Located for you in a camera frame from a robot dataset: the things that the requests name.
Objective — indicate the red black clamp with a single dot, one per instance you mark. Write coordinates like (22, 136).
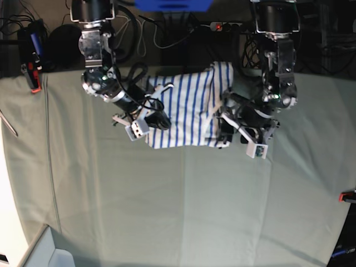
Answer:
(349, 197)
(31, 71)

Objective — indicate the white bin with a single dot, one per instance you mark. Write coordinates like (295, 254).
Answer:
(42, 252)

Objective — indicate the red black clamp left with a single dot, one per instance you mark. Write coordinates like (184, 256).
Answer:
(31, 71)

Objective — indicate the green table cloth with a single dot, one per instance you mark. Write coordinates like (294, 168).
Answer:
(114, 202)

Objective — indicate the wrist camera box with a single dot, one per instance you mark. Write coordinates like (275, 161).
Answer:
(137, 130)
(254, 150)

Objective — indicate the blue white striped t-shirt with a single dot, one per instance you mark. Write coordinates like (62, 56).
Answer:
(193, 106)

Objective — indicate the blue box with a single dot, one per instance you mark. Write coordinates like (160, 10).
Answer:
(173, 5)

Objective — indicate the red black clamp right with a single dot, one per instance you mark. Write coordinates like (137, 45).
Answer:
(349, 197)

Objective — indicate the white power strip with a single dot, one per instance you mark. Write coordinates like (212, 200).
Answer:
(227, 27)

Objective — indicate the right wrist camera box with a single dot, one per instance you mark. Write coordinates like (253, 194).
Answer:
(137, 130)

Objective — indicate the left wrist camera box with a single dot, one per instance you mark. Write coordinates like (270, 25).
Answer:
(254, 150)

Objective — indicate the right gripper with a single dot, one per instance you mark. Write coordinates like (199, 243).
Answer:
(142, 105)

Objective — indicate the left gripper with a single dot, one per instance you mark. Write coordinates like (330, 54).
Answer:
(252, 116)

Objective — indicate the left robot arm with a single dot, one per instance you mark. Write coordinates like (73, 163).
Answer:
(272, 26)

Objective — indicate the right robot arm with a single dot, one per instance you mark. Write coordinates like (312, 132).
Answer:
(96, 43)

